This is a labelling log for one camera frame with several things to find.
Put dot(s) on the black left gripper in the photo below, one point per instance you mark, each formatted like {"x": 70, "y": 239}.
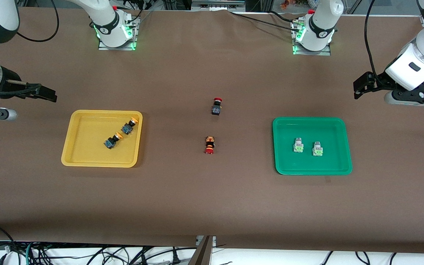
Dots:
{"x": 378, "y": 81}

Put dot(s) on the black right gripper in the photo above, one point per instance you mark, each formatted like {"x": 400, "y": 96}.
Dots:
{"x": 13, "y": 85}

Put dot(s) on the green square button switch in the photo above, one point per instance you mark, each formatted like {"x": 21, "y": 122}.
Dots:
{"x": 317, "y": 149}
{"x": 298, "y": 145}

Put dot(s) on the yellow push button switch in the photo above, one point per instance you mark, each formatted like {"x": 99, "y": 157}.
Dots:
{"x": 112, "y": 141}
{"x": 129, "y": 126}

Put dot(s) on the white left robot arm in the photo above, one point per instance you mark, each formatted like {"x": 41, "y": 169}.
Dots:
{"x": 414, "y": 66}

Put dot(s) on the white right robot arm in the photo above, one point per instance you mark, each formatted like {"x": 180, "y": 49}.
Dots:
{"x": 107, "y": 22}

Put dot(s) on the yellow plastic tray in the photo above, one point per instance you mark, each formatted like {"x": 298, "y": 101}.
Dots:
{"x": 87, "y": 147}

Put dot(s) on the green plastic tray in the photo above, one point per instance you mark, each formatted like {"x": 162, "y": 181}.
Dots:
{"x": 312, "y": 163}

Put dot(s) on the red button black body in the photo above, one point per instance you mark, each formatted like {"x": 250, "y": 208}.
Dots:
{"x": 216, "y": 106}

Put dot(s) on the red button orange body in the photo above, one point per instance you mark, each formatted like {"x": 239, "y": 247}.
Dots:
{"x": 209, "y": 145}

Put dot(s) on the brown table cloth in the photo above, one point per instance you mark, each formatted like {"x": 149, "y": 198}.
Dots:
{"x": 204, "y": 198}

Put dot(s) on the dark metal profile bar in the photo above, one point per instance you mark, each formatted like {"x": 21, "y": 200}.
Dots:
{"x": 201, "y": 254}

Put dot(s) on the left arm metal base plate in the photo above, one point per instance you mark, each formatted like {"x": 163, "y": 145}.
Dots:
{"x": 298, "y": 49}

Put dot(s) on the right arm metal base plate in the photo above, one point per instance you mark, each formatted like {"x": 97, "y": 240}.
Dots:
{"x": 131, "y": 40}

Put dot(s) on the aluminium frame rail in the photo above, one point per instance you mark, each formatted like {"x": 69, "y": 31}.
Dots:
{"x": 217, "y": 3}

